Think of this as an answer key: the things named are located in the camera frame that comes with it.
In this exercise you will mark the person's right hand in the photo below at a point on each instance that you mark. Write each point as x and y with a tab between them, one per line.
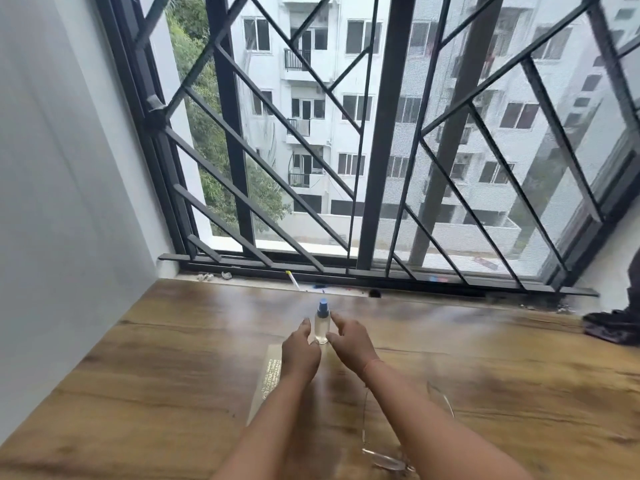
357	347

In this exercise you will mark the person's left hand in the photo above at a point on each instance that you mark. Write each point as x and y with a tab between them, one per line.
300	357

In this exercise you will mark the small spray bottle blue cap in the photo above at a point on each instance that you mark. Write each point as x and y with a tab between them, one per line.
322	324

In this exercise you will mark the translucent yellowish glasses case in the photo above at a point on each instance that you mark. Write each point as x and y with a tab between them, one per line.
267	384

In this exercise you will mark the clear-framed eyeglasses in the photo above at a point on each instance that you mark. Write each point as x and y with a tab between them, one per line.
389	462

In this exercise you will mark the person's right forearm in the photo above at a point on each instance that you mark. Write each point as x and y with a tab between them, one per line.
430	434

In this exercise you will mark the person's left forearm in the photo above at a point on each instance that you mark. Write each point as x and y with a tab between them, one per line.
270	429

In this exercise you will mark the dark crumpled cloth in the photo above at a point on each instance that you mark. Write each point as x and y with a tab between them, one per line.
615	327

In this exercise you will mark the pink wrist thread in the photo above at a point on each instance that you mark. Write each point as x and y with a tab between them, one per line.
372	370

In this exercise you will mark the blue pen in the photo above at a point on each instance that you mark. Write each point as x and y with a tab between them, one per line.
320	286

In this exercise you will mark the white stick yellow tip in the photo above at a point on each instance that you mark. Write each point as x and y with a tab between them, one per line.
292	280

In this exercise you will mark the black metal window grille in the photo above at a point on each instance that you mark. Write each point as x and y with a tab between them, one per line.
170	257

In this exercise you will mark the white apartment building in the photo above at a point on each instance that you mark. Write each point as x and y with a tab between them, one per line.
330	124

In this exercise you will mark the green tree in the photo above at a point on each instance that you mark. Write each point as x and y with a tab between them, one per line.
195	54

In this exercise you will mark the black window frame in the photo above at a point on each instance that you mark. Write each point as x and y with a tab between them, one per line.
382	144

